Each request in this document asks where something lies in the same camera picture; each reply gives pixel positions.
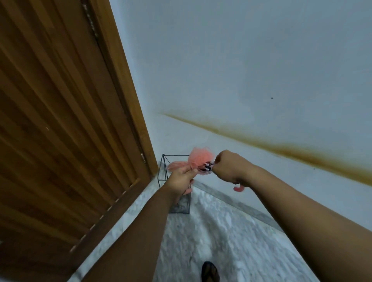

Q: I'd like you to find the person's left hand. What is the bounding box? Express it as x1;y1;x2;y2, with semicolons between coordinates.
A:
165;168;198;201

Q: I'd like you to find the person's right forearm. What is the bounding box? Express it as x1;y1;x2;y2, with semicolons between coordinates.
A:
241;164;372;282

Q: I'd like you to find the pink handled transparent umbrella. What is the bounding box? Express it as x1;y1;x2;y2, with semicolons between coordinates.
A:
167;146;247;197

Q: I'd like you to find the person's left forearm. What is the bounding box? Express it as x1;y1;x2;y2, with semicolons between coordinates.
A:
83;186;181;282

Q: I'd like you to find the person's right hand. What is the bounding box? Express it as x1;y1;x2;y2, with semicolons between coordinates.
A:
214;150;256;186

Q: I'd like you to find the black wire umbrella stand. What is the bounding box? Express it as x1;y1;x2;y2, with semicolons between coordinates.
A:
157;154;192;215

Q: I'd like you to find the person's black sandal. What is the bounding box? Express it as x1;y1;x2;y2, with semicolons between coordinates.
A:
201;261;220;282

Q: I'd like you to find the brown wooden door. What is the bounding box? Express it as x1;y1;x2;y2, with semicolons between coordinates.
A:
0;0;160;282

